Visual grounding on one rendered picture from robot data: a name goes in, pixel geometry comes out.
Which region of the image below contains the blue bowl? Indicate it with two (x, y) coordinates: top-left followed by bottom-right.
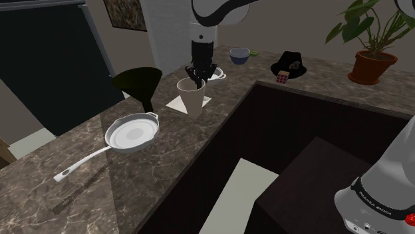
(229, 47), (251, 66)

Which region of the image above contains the beige cup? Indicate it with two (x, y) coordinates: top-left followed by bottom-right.
(176, 76), (207, 119)

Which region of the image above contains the white paper napkin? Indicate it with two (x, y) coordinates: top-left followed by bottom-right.
(165, 94), (213, 116)

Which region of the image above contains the black funnel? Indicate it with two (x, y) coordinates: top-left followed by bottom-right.
(111, 66), (163, 114)

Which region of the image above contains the coloured puzzle cube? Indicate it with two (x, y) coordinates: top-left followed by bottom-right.
(275, 70), (291, 85)

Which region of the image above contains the black hat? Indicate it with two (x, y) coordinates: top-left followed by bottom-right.
(270, 51), (308, 80)

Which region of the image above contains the white frying pan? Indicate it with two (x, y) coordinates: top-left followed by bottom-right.
(53, 112), (160, 183)

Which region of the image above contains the green plant in terracotta pot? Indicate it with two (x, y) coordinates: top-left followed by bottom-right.
(325, 0), (415, 86)

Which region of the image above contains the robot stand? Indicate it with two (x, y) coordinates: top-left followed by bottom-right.
(243, 136), (372, 234)

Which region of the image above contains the dark framed wall picture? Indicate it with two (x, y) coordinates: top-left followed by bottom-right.
(102, 0), (148, 33)

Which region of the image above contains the dark window with grey frame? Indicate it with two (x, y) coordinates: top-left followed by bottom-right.
(0, 0), (126, 137)

